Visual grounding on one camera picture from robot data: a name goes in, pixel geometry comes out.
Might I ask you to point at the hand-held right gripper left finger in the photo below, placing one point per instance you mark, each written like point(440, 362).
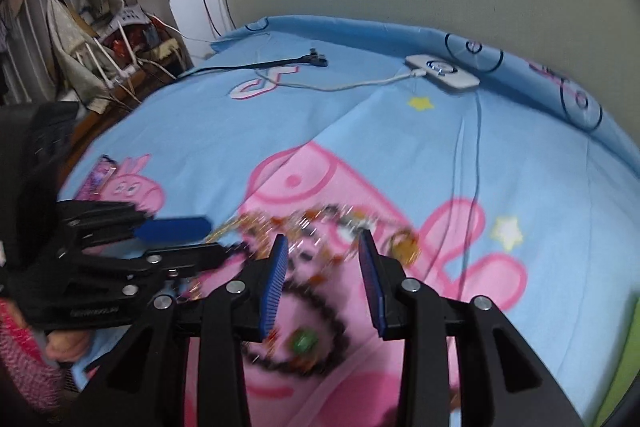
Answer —
point(272, 287)

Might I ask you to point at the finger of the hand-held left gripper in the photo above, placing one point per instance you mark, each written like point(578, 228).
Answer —
point(175, 228)
point(190, 257)

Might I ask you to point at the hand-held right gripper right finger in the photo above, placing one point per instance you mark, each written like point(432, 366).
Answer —
point(372, 287)

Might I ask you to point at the pile of mixed jewelry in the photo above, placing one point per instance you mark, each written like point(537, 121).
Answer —
point(320, 218)

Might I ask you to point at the green plastic tray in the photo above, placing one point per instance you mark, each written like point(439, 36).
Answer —
point(620, 377)

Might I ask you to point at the gold loop jewelry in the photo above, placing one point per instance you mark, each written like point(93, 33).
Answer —
point(403, 248)

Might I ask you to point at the person's left hand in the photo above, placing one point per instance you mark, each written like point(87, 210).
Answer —
point(70, 347)

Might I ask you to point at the small purple card packet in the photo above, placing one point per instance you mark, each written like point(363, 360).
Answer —
point(97, 177)

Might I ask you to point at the green bead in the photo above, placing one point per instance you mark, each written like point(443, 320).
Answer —
point(303, 341)

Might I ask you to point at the beige cloth bag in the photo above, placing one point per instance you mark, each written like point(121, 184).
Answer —
point(70, 52)

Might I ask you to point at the white router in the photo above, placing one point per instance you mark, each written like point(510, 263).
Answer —
point(122, 74)

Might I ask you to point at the blue cartoon printed bed sheet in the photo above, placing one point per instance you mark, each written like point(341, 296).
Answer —
point(400, 147)

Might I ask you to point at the white plastic basket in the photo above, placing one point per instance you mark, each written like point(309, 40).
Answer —
point(129, 16)

